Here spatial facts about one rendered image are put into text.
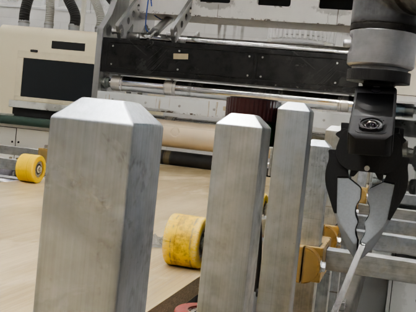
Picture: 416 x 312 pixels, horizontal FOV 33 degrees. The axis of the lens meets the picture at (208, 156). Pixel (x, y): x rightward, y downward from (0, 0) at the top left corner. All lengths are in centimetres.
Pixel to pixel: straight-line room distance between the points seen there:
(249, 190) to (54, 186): 25
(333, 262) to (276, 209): 31
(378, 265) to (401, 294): 207
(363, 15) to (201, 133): 241
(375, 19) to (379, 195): 19
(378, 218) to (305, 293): 25
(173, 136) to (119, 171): 295
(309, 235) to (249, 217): 51
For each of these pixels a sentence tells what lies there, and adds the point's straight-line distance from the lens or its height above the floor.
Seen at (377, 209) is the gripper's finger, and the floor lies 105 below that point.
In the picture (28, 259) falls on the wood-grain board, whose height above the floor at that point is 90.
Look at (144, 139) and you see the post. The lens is 28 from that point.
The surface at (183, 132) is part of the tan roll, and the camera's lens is 321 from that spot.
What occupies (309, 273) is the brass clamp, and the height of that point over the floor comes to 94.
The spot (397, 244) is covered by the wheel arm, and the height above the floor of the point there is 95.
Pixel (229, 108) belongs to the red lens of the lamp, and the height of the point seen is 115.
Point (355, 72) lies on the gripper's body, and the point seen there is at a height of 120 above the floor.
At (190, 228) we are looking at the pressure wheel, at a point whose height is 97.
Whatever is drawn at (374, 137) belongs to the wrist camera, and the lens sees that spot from 73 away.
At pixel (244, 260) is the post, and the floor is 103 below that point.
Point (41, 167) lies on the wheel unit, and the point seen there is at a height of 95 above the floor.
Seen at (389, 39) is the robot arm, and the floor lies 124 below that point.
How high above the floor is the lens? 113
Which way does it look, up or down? 3 degrees down
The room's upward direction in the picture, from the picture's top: 6 degrees clockwise
